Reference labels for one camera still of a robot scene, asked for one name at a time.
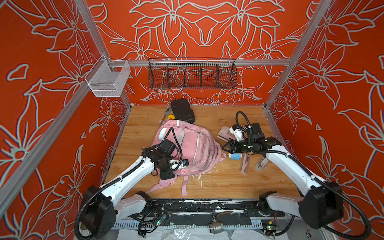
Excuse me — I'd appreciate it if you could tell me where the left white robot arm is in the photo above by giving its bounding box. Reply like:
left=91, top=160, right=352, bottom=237
left=74, top=145, right=183, bottom=240

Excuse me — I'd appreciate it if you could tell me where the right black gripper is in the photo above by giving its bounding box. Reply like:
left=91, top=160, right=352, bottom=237
left=220, top=139, right=256, bottom=154

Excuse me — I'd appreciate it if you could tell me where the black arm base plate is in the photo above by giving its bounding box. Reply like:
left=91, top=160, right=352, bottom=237
left=124, top=197, right=286, bottom=218

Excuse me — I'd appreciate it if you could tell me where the white cable duct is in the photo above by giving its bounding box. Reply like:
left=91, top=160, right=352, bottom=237
left=113, top=218, right=263, bottom=231

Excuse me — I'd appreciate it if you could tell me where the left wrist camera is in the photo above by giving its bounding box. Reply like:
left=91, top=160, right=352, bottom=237
left=157, top=139, right=189, bottom=172

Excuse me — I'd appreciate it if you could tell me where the metal ball valve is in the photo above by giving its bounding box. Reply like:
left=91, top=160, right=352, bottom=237
left=209, top=211, right=233, bottom=235

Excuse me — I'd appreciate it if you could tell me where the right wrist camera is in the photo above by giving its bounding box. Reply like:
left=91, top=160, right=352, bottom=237
left=230, top=123, right=265, bottom=142

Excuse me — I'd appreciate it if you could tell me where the black pencil case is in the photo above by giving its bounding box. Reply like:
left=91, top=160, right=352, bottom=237
left=171, top=99, right=196, bottom=124

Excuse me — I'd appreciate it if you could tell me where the clear eraser box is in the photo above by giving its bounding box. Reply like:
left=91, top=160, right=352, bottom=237
left=255, top=157, right=270, bottom=172

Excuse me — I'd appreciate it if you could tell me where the black wire wall basket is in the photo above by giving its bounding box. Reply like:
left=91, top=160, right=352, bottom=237
left=148, top=57, right=239, bottom=90

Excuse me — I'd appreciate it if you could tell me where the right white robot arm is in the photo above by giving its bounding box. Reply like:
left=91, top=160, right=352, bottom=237
left=222, top=137, right=372, bottom=240

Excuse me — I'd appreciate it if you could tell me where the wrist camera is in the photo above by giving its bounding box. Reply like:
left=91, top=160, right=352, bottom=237
left=230, top=123, right=265, bottom=142
left=157, top=139, right=189, bottom=172

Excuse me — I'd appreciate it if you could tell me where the pink student backpack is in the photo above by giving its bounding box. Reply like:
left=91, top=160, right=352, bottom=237
left=147, top=120, right=227, bottom=197

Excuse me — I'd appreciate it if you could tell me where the white wire wall basket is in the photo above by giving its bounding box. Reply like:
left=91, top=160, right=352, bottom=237
left=85, top=55, right=131, bottom=97

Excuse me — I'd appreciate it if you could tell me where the blue pencil sharpener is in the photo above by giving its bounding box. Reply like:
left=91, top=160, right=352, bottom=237
left=229, top=153, right=242, bottom=160

